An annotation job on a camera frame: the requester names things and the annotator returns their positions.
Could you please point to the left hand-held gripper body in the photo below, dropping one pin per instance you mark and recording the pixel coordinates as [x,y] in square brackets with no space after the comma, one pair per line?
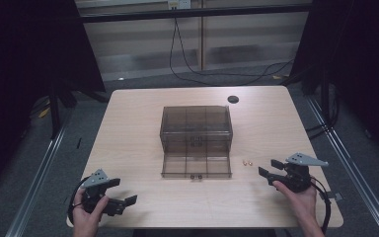
[93,194]

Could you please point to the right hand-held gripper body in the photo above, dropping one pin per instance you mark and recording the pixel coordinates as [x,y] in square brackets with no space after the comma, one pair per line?
[296,176]

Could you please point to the smoky transparent drawer cabinet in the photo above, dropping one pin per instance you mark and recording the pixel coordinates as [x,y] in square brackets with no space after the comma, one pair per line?
[195,126]

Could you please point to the person's left hand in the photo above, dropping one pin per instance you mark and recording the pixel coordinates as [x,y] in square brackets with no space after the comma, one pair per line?
[85,220]

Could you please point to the person's right hand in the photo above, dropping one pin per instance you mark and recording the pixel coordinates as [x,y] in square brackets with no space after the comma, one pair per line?
[304,204]

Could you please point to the grey tape piece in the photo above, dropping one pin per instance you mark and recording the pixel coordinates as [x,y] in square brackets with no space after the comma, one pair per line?
[335,196]

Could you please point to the small black floor item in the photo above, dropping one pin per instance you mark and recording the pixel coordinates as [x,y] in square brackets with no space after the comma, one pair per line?
[79,142]

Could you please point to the black round table grommet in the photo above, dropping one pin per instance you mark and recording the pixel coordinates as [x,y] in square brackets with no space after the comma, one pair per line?
[233,99]

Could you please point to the yellow floor tape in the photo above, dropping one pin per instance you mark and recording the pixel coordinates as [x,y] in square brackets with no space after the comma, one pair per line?
[44,112]

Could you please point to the black curtain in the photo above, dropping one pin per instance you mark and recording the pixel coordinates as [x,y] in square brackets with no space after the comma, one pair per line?
[358,65]
[29,65]

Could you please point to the black horizontal bar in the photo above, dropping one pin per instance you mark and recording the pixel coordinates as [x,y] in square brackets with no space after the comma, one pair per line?
[194,13]

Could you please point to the metal floor rail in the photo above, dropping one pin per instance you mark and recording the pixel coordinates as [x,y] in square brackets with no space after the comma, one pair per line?
[352,171]
[36,184]

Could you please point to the white wall power outlet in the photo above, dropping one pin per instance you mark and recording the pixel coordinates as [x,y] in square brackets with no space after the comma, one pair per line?
[179,4]

